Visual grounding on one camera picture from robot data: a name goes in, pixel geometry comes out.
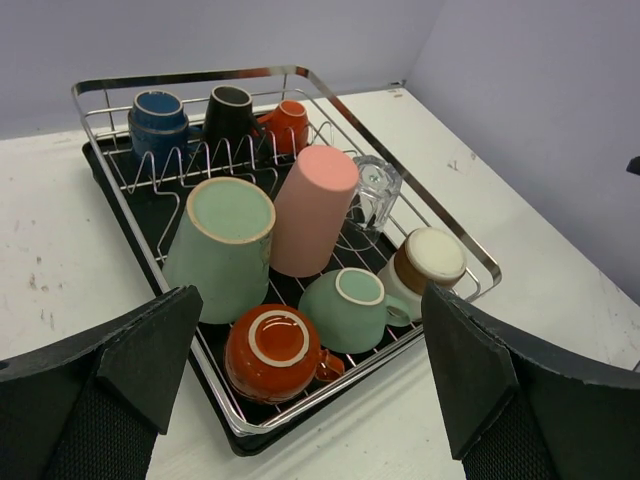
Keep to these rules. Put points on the pink plastic tumbler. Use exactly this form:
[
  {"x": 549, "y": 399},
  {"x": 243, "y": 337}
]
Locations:
[{"x": 311, "y": 207}]

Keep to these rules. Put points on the blue ceramic mug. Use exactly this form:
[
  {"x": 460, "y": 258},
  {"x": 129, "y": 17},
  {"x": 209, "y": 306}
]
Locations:
[{"x": 160, "y": 130}]

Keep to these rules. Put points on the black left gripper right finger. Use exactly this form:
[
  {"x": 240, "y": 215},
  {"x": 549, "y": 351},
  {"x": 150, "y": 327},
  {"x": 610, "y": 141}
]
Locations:
[{"x": 516, "y": 406}]

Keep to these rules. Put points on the small orange cup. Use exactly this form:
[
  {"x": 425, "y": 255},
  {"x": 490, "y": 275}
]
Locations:
[{"x": 288, "y": 122}]

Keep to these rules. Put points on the chrome wire dish rack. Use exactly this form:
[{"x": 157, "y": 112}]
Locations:
[{"x": 414, "y": 208}]

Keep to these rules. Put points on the red orange glazed cup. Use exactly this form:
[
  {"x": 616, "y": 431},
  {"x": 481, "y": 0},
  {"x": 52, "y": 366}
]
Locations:
[{"x": 273, "y": 353}]

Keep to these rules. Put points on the black drip tray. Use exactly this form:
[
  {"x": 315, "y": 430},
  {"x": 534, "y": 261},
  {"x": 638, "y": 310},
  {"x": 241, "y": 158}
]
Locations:
[{"x": 149, "y": 207}]

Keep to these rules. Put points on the tall mint green mug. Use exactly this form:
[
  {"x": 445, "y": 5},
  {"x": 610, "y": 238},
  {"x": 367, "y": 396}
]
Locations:
[{"x": 222, "y": 247}]

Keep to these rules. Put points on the white and brown cup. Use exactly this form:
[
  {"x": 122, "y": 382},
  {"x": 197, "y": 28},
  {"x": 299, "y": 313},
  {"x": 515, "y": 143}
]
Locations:
[{"x": 427, "y": 254}]

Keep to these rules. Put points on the black ceramic mug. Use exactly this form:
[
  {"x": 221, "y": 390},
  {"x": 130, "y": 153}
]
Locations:
[{"x": 229, "y": 118}]

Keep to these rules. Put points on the small mint green cup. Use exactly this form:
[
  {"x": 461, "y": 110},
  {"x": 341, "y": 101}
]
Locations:
[{"x": 350, "y": 310}]

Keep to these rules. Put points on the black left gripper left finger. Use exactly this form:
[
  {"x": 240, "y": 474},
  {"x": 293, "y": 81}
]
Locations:
[{"x": 91, "y": 406}]

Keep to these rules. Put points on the clear glass tumbler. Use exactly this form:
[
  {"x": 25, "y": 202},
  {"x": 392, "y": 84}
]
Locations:
[{"x": 378, "y": 188}]

